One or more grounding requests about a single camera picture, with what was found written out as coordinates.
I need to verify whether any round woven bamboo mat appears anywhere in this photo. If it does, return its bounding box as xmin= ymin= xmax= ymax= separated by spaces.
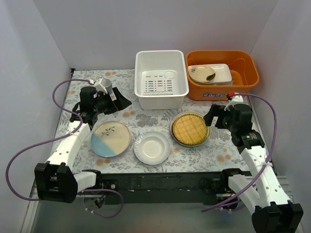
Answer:
xmin=172 ymin=114 xmax=208 ymax=145

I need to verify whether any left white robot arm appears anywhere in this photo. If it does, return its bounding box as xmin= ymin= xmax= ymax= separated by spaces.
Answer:
xmin=35 ymin=86 xmax=132 ymax=203

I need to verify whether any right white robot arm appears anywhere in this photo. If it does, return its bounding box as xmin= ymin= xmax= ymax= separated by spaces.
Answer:
xmin=204 ymin=103 xmax=303 ymax=233

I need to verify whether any orange plastic bin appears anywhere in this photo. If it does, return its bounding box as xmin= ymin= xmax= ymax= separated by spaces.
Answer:
xmin=186 ymin=50 xmax=259 ymax=101

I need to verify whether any white plastic bin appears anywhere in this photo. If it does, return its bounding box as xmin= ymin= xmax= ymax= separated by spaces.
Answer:
xmin=134 ymin=50 xmax=189 ymax=110

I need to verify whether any grey ceramic cup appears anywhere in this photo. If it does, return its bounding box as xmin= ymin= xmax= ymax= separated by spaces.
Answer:
xmin=101 ymin=78 xmax=113 ymax=94

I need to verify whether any white rectangular dish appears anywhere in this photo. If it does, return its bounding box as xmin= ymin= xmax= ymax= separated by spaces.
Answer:
xmin=195 ymin=64 xmax=233 ymax=85

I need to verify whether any white perforated drain tray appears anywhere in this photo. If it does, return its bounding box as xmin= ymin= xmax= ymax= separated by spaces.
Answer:
xmin=140 ymin=70 xmax=180 ymax=96

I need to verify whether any beige and blue plate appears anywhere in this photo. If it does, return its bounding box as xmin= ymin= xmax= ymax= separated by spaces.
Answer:
xmin=90 ymin=121 xmax=131 ymax=158

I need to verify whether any floral table mat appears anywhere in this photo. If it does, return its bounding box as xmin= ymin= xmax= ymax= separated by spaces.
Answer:
xmin=64 ymin=69 xmax=248 ymax=173

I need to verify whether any cream plate with flower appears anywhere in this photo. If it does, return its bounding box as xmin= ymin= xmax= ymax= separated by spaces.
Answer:
xmin=188 ymin=65 xmax=216 ymax=83

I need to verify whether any white scalloped plate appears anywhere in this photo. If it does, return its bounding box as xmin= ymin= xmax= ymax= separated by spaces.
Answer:
xmin=134 ymin=131 xmax=170 ymax=166

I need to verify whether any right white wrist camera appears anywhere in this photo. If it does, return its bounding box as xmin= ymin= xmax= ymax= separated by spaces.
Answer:
xmin=225 ymin=92 xmax=244 ymax=111

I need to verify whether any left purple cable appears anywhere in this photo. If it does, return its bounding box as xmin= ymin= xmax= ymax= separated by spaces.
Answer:
xmin=5 ymin=79 xmax=124 ymax=218

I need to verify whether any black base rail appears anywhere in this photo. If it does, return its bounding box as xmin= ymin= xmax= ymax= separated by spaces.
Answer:
xmin=83 ymin=172 xmax=234 ymax=205

